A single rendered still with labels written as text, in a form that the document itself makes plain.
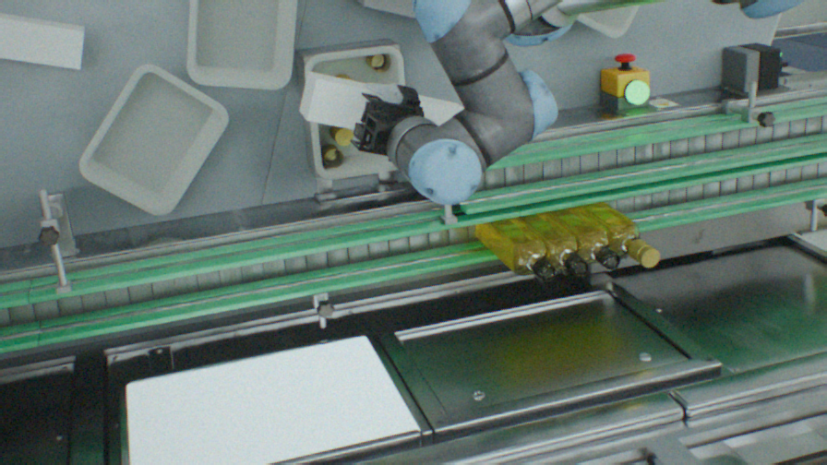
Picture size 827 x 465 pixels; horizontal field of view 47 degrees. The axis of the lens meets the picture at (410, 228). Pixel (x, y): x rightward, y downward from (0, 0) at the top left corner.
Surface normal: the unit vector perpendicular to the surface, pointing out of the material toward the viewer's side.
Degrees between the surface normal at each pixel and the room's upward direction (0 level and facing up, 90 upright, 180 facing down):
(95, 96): 0
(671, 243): 0
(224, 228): 90
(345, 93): 0
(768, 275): 90
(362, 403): 90
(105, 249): 90
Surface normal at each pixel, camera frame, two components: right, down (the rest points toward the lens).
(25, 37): 0.29, 0.33
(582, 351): -0.07, -0.93
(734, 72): -0.95, 0.17
